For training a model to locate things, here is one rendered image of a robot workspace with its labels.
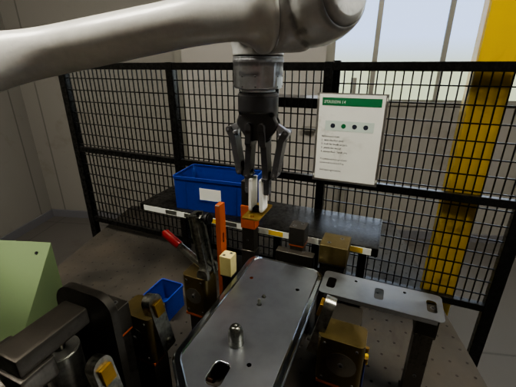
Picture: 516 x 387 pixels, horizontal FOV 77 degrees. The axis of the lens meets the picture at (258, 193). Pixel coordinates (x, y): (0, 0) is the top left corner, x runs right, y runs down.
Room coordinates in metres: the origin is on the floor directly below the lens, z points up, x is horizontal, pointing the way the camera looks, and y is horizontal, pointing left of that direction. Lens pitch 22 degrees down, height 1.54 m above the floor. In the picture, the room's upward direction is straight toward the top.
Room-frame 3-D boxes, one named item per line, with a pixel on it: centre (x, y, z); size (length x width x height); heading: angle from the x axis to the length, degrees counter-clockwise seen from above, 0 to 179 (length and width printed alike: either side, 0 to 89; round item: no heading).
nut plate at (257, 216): (0.62, 0.00, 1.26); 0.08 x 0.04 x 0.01; 157
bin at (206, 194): (1.16, 0.15, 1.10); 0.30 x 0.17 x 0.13; 72
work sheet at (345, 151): (1.09, -0.31, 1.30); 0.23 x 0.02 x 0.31; 67
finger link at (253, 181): (0.62, 0.01, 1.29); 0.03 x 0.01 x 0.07; 157
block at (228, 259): (0.75, 0.08, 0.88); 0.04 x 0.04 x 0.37; 67
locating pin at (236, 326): (0.51, 0.05, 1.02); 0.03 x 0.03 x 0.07
